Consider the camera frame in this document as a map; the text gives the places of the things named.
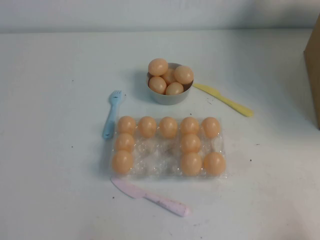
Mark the orange plastic egg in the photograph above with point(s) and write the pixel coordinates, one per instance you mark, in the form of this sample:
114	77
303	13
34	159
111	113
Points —
124	142
175	89
168	127
190	125
157	85
190	143
210	127
158	67
170	76
147	126
122	161
214	163
126	124
191	163
184	74

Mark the clear plastic egg tray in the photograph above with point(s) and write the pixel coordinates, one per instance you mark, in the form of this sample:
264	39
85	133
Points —
157	155

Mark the brown cardboard box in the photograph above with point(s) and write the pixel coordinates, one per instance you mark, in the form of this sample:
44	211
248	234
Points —
313	87

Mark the grey round bowl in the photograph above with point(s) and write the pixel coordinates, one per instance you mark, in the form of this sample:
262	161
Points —
167	98

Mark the blue plastic fork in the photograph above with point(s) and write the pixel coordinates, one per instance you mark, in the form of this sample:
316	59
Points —
110	120

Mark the yellow plastic knife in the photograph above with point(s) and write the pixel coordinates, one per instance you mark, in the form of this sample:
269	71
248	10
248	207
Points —
225	100

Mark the pink plastic knife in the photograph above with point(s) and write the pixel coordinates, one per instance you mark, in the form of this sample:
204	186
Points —
140	193

